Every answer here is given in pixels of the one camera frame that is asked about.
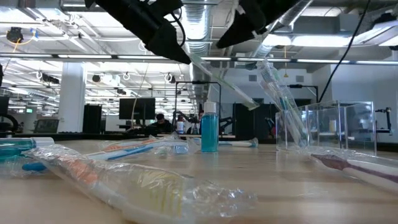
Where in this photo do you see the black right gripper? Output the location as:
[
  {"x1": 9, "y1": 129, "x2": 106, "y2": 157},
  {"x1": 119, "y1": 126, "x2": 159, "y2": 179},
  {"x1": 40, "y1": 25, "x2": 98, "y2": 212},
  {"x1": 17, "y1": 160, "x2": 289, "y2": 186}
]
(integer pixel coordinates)
[{"x1": 216, "y1": 0, "x2": 300, "y2": 49}]

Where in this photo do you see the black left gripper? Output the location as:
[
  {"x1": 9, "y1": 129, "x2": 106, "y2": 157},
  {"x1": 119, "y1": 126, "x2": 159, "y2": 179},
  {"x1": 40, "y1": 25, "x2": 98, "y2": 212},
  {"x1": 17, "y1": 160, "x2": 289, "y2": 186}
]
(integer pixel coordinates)
[{"x1": 84, "y1": 0, "x2": 193, "y2": 65}]

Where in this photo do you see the green toothbrush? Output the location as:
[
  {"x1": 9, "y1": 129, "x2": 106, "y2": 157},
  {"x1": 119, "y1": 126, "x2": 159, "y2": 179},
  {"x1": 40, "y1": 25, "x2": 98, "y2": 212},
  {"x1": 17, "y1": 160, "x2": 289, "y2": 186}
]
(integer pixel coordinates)
[
  {"x1": 188, "y1": 52, "x2": 261, "y2": 111},
  {"x1": 154, "y1": 144, "x2": 177, "y2": 156}
]

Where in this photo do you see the blue toothbrush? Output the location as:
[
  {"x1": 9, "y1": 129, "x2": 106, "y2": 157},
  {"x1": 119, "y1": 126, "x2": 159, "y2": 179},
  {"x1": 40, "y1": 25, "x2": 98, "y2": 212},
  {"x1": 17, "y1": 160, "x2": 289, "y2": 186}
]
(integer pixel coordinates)
[
  {"x1": 217, "y1": 138, "x2": 259, "y2": 149},
  {"x1": 20, "y1": 141, "x2": 190, "y2": 174},
  {"x1": 258, "y1": 58, "x2": 301, "y2": 147}
]

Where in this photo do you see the orange toothbrush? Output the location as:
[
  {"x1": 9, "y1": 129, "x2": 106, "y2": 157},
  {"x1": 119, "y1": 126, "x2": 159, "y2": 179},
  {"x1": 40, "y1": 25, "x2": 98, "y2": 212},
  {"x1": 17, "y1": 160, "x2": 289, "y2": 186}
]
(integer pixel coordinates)
[
  {"x1": 23, "y1": 144, "x2": 259, "y2": 224},
  {"x1": 102, "y1": 138, "x2": 157, "y2": 154}
]

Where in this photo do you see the pale toothbrush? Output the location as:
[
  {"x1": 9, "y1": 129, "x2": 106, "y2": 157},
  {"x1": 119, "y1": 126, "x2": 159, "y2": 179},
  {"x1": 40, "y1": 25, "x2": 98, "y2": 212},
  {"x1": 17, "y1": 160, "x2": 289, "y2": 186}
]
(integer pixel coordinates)
[{"x1": 261, "y1": 79, "x2": 308, "y2": 147}]

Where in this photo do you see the black computer monitor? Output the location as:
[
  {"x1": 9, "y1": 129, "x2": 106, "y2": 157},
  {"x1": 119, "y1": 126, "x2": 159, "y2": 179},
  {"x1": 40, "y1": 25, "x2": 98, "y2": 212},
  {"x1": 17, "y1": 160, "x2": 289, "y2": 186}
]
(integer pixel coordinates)
[{"x1": 118, "y1": 97, "x2": 157, "y2": 121}]

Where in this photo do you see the person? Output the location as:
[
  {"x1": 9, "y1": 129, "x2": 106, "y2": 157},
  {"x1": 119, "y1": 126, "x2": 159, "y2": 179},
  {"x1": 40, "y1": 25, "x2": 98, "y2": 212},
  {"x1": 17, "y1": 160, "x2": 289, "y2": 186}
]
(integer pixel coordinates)
[{"x1": 148, "y1": 113, "x2": 174, "y2": 135}]

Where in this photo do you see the black cabinet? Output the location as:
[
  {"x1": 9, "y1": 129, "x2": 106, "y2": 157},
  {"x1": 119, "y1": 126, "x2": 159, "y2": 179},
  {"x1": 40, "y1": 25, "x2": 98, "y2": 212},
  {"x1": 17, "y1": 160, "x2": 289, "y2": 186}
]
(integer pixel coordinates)
[{"x1": 82, "y1": 103, "x2": 103, "y2": 134}]

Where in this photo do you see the white column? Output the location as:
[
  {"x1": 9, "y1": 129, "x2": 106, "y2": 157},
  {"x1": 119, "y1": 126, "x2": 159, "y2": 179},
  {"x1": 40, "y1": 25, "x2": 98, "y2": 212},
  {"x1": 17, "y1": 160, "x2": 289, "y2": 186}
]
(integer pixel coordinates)
[{"x1": 58, "y1": 61, "x2": 87, "y2": 134}]

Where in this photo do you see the purple toothbrush in clear wrapper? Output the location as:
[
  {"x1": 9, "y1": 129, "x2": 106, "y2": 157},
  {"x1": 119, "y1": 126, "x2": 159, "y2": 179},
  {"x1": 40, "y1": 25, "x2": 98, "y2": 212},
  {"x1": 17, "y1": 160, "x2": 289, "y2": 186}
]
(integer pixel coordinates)
[{"x1": 309, "y1": 151, "x2": 398, "y2": 195}]

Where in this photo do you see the silver ventilation duct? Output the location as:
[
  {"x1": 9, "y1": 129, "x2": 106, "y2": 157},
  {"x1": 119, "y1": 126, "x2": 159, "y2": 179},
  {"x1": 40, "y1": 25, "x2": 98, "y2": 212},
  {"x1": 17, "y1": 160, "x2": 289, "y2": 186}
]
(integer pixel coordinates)
[{"x1": 182, "y1": 0, "x2": 220, "y2": 103}]

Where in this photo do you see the black metal stand frame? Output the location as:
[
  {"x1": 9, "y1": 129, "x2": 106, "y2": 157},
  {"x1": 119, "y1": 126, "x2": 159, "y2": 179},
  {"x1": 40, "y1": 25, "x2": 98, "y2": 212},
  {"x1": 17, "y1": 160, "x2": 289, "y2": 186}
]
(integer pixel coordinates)
[{"x1": 174, "y1": 80, "x2": 223, "y2": 131}]

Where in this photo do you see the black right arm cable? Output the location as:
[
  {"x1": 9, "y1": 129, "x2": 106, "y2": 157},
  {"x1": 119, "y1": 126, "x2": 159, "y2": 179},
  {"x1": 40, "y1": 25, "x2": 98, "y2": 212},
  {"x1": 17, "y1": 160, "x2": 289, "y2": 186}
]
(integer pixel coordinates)
[{"x1": 317, "y1": 0, "x2": 373, "y2": 104}]

